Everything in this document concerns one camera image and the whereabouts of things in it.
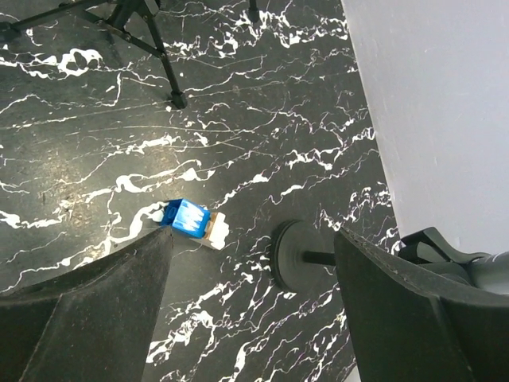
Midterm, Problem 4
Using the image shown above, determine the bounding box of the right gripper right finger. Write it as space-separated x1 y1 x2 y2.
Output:
334 228 508 381

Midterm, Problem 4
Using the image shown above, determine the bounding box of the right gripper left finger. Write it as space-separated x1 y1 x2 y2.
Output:
1 228 173 381

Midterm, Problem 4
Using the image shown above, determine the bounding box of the small black round-base stand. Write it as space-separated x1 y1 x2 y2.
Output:
270 220 469 293

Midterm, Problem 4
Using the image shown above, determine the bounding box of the blue and white connector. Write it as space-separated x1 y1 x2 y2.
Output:
154 198 230 251

